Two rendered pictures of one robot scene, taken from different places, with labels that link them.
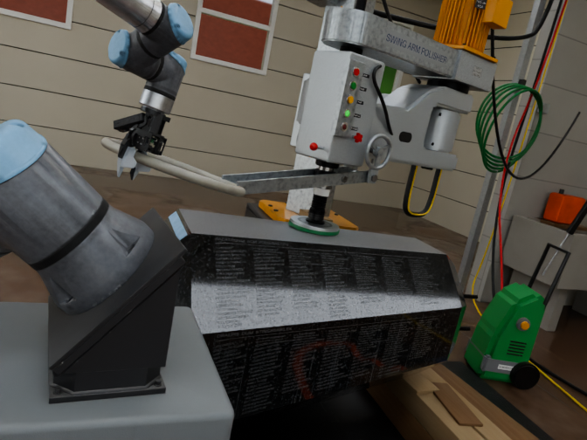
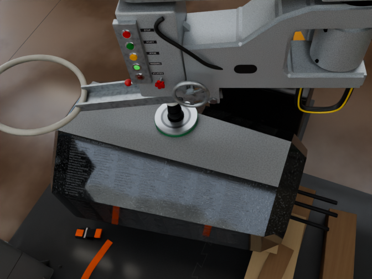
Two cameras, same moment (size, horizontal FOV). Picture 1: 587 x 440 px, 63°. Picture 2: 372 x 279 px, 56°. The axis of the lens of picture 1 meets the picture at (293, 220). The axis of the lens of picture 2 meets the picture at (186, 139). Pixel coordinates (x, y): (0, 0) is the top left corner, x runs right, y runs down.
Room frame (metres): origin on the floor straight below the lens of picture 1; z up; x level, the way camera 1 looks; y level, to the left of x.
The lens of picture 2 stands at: (1.41, -0.98, 2.27)
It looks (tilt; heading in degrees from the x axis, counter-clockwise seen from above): 56 degrees down; 54
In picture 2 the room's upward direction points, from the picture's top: 11 degrees counter-clockwise
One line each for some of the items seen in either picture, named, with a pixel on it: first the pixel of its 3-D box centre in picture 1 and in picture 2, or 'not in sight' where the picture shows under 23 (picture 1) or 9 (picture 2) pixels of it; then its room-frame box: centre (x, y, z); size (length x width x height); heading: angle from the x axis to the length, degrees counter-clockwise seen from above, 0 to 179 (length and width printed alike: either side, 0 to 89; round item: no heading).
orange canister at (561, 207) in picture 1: (568, 209); not in sight; (4.45, -2.44, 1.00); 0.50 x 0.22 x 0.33; 114
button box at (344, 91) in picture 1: (347, 99); (134, 53); (1.89, -0.11, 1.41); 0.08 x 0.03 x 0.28; 129
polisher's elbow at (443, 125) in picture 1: (436, 129); (342, 34); (2.44, -0.60, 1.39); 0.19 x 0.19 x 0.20
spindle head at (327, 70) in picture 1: (351, 115); (180, 42); (2.07, -0.15, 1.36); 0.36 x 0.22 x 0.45; 129
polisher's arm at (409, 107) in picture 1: (401, 130); (264, 47); (2.26, -0.40, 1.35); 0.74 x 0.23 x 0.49; 129
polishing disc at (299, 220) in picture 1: (314, 223); (175, 116); (2.02, -0.09, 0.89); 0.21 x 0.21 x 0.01
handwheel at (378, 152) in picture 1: (372, 150); (191, 87); (2.00, -0.26, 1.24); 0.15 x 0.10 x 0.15; 129
